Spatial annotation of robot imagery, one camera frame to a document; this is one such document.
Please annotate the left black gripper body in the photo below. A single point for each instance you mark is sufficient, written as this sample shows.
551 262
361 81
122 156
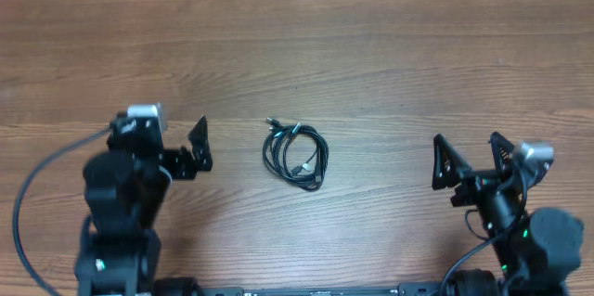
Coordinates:
174 161

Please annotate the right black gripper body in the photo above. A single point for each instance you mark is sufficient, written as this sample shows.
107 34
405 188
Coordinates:
476 183

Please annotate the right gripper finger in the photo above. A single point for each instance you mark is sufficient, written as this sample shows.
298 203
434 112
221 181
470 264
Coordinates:
448 167
502 150

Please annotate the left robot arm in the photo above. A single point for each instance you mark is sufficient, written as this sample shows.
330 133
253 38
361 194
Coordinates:
125 187

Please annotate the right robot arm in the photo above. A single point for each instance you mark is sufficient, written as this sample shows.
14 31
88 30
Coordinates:
521 252

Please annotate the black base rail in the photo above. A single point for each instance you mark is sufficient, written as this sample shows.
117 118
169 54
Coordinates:
189 286

